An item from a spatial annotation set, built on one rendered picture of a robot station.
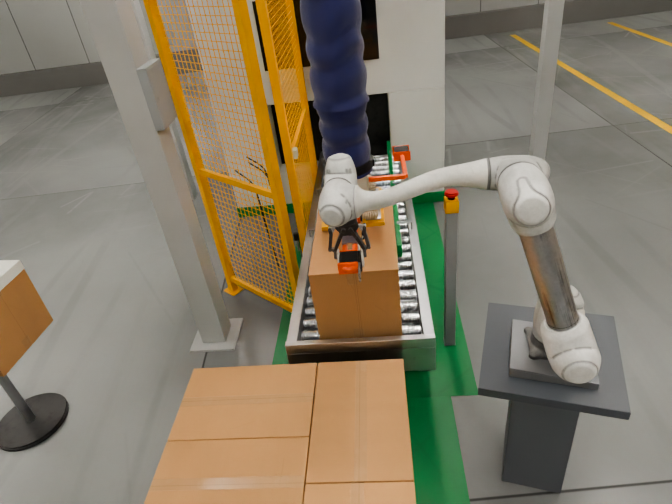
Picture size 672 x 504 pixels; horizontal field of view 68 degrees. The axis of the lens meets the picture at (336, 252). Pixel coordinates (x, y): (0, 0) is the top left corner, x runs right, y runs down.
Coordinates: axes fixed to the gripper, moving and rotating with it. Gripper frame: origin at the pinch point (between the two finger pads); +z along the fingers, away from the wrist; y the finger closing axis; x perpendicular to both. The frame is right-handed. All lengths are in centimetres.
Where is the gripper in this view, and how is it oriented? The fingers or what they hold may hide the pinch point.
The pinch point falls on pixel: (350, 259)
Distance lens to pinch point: 186.8
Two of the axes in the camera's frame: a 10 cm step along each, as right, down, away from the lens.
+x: -0.5, 5.6, -8.3
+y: -9.9, 0.7, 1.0
